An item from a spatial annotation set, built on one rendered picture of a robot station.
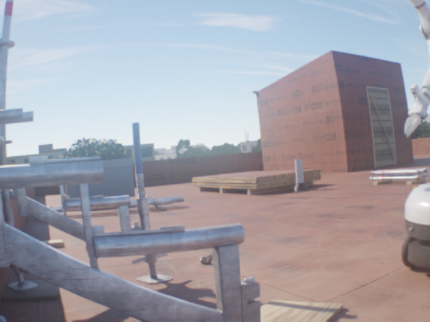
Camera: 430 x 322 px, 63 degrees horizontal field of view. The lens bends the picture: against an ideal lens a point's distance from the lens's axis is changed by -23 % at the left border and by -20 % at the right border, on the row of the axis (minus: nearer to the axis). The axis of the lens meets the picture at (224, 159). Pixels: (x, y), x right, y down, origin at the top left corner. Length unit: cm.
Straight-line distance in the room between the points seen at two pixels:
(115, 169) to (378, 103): 694
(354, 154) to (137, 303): 941
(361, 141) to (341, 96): 122
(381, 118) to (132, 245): 1036
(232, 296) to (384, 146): 1016
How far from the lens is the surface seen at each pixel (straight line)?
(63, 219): 194
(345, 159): 996
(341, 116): 999
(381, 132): 1095
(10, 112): 169
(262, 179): 636
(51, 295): 184
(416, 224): 161
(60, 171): 84
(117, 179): 688
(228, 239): 94
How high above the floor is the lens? 56
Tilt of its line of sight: level
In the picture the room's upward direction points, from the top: 5 degrees counter-clockwise
